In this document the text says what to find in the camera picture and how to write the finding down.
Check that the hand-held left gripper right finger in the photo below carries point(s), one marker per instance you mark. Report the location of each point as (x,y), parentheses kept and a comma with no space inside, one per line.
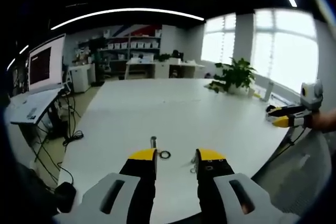
(220,182)

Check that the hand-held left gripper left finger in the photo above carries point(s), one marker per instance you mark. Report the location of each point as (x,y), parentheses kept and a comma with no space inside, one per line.
(136,179)

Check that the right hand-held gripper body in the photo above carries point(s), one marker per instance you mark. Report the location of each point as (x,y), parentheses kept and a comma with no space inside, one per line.
(311,95)

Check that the black washer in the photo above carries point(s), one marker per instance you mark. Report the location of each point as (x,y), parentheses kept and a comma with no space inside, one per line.
(165,154)

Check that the metal threaded stud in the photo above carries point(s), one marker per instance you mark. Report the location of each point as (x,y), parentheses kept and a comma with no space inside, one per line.
(153,141)

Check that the grey mesh chair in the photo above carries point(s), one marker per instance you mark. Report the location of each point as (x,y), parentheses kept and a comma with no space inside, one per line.
(296,166)

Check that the potted green plant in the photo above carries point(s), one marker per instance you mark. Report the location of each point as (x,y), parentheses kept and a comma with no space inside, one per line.
(233,75)

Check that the white workbench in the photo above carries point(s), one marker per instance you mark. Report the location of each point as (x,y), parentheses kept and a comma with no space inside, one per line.
(162,68)

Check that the small white cabinet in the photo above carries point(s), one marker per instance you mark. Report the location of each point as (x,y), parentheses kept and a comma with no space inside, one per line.
(80,78)

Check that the grey side desk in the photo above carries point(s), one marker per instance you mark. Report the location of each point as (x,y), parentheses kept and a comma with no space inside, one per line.
(34,108)

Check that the storage shelf with white bins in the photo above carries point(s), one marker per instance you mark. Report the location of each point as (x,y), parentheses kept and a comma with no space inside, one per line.
(126,51)

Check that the large monitor screen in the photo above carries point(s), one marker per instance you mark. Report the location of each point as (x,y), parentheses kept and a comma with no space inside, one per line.
(43,64)

